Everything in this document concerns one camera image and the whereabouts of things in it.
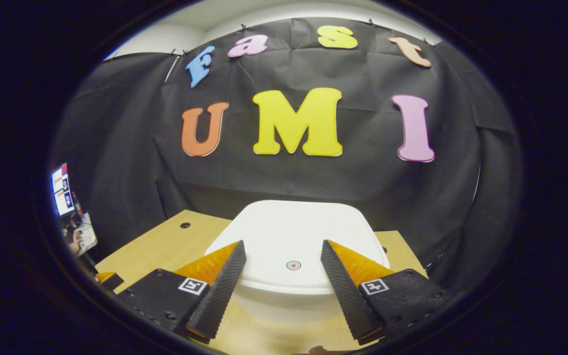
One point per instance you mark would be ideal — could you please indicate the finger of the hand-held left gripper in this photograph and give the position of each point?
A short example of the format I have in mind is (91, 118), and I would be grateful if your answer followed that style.
(112, 282)

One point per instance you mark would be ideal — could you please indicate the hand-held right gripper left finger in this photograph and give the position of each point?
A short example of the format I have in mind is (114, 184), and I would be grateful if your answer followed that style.
(222, 286)

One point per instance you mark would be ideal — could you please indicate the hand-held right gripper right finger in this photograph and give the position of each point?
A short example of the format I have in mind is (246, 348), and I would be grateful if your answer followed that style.
(343, 291)

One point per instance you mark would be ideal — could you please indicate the white desktop garbage bin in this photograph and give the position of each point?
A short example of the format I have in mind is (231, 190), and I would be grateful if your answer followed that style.
(294, 231)

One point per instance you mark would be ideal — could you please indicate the wooden desktop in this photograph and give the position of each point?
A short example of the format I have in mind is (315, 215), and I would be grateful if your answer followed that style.
(165, 246)

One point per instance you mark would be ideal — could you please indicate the computer monitor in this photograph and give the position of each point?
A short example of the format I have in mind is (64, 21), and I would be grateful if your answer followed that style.
(62, 190)

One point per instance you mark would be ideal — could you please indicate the black backdrop cloth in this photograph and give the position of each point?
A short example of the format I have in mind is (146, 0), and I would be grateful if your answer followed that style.
(363, 187)

